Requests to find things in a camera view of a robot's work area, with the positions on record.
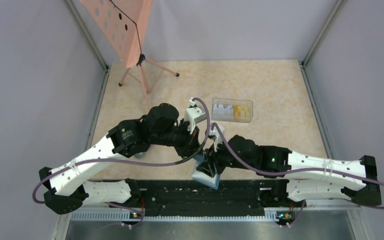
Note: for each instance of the silver credit card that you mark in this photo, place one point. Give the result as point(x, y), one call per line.
point(222, 112)

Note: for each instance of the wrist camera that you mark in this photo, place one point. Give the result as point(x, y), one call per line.
point(194, 114)
point(215, 134)

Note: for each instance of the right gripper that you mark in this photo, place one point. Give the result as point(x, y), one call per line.
point(209, 167)

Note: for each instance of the gold credit card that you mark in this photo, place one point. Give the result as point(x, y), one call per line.
point(241, 113)

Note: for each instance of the pink music stand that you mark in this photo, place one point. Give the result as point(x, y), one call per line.
point(124, 24)

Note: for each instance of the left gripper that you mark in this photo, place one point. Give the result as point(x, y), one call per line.
point(190, 146)

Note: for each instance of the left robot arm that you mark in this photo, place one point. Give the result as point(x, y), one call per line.
point(70, 186)

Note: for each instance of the clear plastic card box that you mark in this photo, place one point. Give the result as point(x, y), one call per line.
point(233, 102)

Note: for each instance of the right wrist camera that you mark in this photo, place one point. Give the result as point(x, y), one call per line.
point(215, 134)

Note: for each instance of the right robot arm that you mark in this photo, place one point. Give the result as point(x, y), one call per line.
point(299, 176)

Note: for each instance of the blue leather card holder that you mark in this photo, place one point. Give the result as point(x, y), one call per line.
point(201, 177)

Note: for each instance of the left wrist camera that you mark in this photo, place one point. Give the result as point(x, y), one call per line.
point(194, 114)

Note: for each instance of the purple glitter microphone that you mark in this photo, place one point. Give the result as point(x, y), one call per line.
point(140, 155)

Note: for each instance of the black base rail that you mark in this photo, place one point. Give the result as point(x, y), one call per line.
point(188, 198)

